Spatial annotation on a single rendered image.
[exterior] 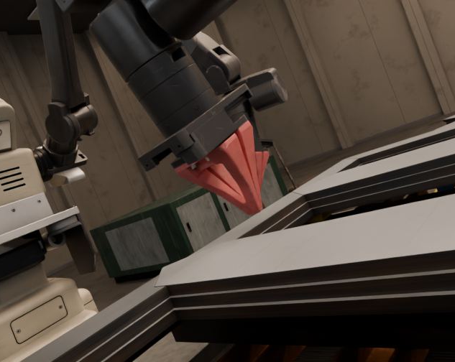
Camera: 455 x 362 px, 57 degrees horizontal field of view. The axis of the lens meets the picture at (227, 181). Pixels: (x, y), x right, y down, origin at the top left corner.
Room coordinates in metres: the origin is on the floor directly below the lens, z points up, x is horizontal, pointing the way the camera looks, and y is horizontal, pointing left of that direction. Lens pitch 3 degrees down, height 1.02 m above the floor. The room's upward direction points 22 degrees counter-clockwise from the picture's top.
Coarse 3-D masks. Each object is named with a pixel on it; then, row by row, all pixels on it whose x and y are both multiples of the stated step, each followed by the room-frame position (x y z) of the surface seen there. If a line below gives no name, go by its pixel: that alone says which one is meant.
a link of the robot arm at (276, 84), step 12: (216, 72) 0.79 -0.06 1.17; (264, 72) 0.78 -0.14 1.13; (276, 72) 0.80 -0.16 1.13; (216, 84) 0.80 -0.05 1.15; (228, 84) 0.79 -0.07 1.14; (240, 84) 0.80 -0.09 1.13; (252, 84) 0.80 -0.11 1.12; (264, 84) 0.79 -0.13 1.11; (276, 84) 0.78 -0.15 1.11; (264, 96) 0.79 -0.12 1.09; (276, 96) 0.78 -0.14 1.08; (264, 108) 0.81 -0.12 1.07
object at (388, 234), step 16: (384, 208) 0.57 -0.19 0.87; (400, 208) 0.54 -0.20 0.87; (416, 208) 0.51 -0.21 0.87; (432, 208) 0.49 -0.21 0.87; (368, 224) 0.53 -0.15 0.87; (384, 224) 0.50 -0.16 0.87; (400, 224) 0.48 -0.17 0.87; (416, 224) 0.46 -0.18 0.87; (352, 240) 0.49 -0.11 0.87; (368, 240) 0.47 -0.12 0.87; (384, 240) 0.45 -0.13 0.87; (400, 240) 0.43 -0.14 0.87; (336, 256) 0.46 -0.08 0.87; (352, 256) 0.44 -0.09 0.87; (368, 256) 0.42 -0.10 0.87; (384, 256) 0.40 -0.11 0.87
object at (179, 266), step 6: (198, 252) 0.79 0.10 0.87; (204, 252) 0.77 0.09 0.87; (186, 258) 0.78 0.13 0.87; (192, 258) 0.76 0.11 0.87; (198, 258) 0.74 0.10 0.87; (174, 264) 0.77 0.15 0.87; (180, 264) 0.75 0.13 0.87; (186, 264) 0.73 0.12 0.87; (168, 270) 0.74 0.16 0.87; (174, 270) 0.72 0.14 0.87; (162, 276) 0.71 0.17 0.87; (168, 276) 0.70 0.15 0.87; (156, 282) 0.69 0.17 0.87
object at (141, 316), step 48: (336, 192) 0.91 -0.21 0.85; (384, 192) 0.83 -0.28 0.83; (192, 288) 0.60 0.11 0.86; (240, 288) 0.54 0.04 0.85; (288, 288) 0.48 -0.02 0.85; (336, 288) 0.43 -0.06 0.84; (384, 288) 0.40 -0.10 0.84; (432, 288) 0.37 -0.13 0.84; (96, 336) 0.55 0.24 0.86; (144, 336) 0.58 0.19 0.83
